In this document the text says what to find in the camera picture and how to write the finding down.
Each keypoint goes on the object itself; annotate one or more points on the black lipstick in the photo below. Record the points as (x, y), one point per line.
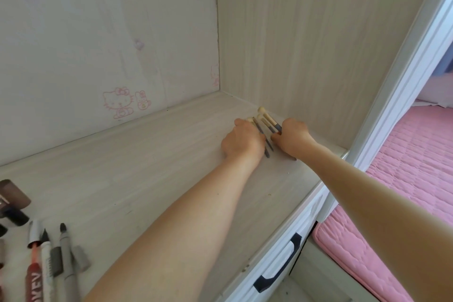
(14, 217)

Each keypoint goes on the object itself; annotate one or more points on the grey eyebrow pencil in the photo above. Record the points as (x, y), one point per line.
(67, 259)

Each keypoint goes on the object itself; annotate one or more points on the person's left forearm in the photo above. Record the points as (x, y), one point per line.
(177, 234)

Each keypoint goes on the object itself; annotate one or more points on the silver wand cap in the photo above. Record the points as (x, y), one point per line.
(35, 232)

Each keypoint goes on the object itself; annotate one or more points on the white grey eyeliner pen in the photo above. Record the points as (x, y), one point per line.
(46, 266)

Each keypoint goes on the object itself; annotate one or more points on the light wooden side panel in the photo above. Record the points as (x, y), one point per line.
(318, 36)

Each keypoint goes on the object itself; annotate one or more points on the person's left hand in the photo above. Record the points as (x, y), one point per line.
(244, 142)

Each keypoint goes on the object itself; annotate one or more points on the person's right hand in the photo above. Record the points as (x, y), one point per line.
(293, 139)

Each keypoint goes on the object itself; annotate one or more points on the brown lipstick cap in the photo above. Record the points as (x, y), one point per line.
(14, 193)

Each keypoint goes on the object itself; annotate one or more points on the set of makeup brushes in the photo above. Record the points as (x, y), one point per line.
(260, 130)

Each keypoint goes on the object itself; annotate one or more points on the pink quilted mat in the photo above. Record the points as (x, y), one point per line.
(407, 171)

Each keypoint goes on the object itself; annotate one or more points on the white panelled bed frame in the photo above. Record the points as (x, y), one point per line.
(400, 82)

